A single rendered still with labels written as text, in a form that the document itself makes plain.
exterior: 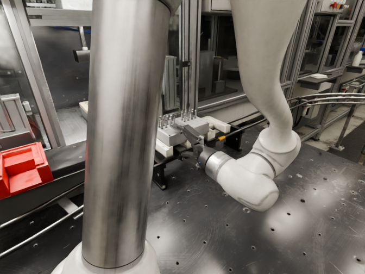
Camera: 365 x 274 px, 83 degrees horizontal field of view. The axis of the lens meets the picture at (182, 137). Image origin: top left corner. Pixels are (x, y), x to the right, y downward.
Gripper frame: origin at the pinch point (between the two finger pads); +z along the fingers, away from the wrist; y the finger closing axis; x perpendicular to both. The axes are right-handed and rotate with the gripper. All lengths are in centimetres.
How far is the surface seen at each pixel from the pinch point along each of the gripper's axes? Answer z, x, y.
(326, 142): 7, -240, -92
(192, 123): 2.8, -10.0, 2.2
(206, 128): -1.6, -14.6, 0.0
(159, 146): 2.2, 6.9, -2.9
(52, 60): 62, 28, 22
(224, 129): -1.7, -26.4, -4.1
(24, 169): 7.9, 48.8, 2.2
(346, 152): -18, -229, -90
